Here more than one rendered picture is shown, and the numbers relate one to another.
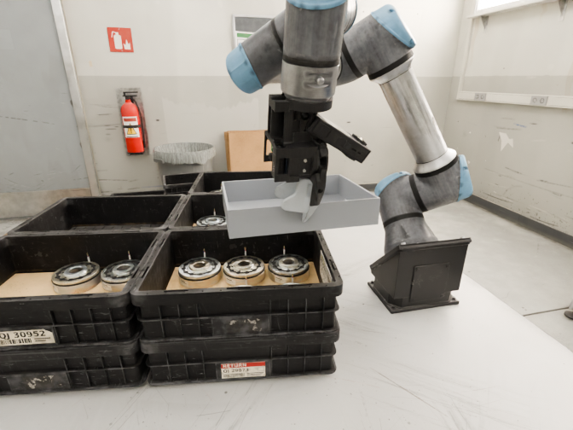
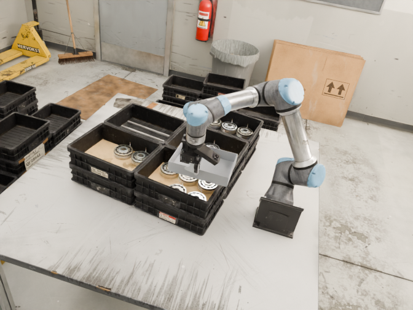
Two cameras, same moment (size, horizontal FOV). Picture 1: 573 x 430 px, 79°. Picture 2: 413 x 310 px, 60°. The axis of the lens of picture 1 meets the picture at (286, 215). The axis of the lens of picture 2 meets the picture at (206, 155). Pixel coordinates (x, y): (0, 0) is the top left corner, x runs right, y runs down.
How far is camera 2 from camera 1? 1.06 m
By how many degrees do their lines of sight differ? 25
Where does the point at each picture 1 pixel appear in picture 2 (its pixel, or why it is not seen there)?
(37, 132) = (141, 7)
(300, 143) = (190, 152)
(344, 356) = (212, 232)
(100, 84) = not seen: outside the picture
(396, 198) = (280, 171)
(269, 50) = not seen: hidden behind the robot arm
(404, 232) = (273, 190)
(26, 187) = (126, 44)
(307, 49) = (189, 132)
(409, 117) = (289, 136)
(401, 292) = (259, 218)
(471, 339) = (276, 254)
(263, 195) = not seen: hidden behind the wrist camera
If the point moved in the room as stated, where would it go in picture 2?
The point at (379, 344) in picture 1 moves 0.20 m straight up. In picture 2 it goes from (232, 235) to (239, 206)
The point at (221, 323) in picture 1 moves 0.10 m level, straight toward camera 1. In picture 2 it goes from (161, 197) to (153, 211)
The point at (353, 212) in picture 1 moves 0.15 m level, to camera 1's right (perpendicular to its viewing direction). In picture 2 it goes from (216, 178) to (248, 192)
